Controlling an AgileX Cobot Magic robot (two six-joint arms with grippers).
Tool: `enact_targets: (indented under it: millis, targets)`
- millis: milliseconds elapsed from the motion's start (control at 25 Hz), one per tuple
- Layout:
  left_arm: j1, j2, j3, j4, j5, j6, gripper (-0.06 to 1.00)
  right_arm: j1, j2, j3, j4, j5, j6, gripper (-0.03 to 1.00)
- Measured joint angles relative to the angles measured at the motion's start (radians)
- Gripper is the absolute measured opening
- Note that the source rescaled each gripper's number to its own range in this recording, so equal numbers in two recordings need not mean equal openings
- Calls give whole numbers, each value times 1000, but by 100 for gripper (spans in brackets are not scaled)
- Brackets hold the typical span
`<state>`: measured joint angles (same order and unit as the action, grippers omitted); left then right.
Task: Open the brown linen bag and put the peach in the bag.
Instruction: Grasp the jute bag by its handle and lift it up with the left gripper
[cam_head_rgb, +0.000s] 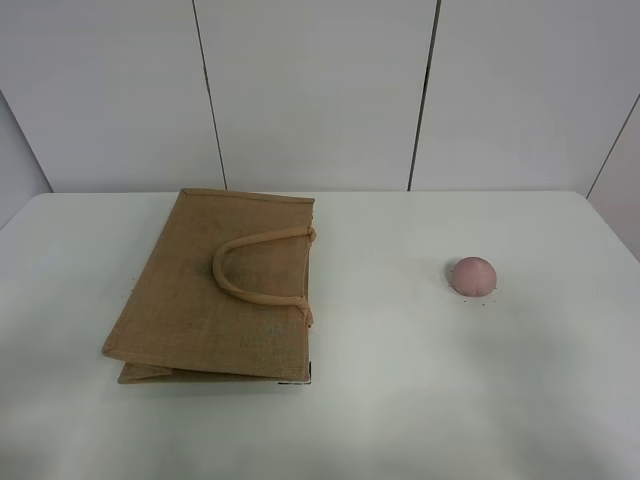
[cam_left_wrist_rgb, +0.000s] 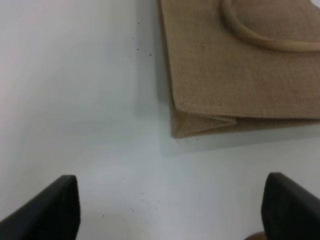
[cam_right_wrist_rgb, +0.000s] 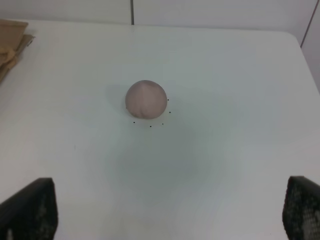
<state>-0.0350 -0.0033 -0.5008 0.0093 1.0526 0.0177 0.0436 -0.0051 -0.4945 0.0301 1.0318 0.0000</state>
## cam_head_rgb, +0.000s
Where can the brown linen tote bag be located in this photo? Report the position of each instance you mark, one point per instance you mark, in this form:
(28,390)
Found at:
(223,295)

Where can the pink peach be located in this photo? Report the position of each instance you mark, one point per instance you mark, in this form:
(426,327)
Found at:
(473,277)

